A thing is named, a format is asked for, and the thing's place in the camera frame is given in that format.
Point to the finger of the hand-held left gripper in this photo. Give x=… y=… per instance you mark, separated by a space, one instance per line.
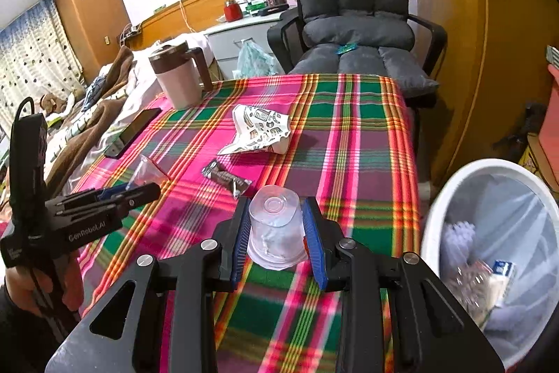
x=109 y=194
x=146 y=193

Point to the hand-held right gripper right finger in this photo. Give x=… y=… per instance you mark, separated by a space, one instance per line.
x=315 y=248

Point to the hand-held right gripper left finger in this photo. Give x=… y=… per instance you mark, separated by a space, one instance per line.
x=242 y=244

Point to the clear plastic cup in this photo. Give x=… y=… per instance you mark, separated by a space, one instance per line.
x=146 y=172
x=275 y=233

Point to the white round trash bin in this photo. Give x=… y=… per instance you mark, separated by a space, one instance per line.
x=432 y=215

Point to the white foam net sleeve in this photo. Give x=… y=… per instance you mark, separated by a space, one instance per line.
x=458 y=242

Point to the clear plastic bottle red label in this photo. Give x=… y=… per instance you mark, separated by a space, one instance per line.
x=471 y=285

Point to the cream paper bag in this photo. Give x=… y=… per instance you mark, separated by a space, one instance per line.
x=493 y=298

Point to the person's left forearm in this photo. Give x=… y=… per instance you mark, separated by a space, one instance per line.
x=22 y=338

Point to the person's left hand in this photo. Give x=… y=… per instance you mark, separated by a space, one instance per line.
x=67 y=281

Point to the black smartphone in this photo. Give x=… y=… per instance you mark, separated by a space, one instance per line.
x=135 y=130

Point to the brown blanket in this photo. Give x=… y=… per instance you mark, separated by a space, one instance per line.
x=91 y=128

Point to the brown snack wrapper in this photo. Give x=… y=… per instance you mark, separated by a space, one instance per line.
x=225 y=176

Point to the plaid tablecloth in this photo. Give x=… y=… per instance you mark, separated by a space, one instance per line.
x=358 y=163

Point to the white bedding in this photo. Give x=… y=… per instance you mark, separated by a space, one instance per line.
x=144 y=84

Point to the brown plush toy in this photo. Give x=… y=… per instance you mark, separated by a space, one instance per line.
x=51 y=102

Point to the pink pitcher brown lid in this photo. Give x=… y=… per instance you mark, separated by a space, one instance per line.
x=179 y=80

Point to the patterned crushed paper cup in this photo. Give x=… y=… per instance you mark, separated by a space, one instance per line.
x=257 y=124

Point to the dotted blue white curtain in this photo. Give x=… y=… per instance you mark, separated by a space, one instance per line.
x=30 y=58

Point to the power strip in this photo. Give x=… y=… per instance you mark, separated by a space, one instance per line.
x=130 y=31

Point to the green patterned plastic bag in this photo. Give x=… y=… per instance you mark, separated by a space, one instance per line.
x=255 y=60

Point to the white nightstand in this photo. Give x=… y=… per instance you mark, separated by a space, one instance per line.
x=236 y=36

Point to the wooden wardrobe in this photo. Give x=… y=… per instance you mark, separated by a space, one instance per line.
x=87 y=10

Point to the wooden bed headboard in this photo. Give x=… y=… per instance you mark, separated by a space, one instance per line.
x=205 y=6

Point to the small green packet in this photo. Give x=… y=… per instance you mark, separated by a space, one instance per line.
x=346 y=49

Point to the red jar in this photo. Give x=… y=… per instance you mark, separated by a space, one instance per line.
x=233 y=11

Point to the black office chair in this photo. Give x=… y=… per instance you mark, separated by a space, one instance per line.
x=284 y=45

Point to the translucent bin liner bag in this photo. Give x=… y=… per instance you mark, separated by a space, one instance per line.
x=524 y=224

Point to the green boxes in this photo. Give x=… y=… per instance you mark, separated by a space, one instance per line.
x=257 y=1

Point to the pink storage box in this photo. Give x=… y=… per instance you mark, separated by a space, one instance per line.
x=551 y=119

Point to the wooden door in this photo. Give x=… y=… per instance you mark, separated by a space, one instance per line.
x=480 y=28

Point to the green striped box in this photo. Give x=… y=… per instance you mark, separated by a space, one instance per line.
x=553 y=55

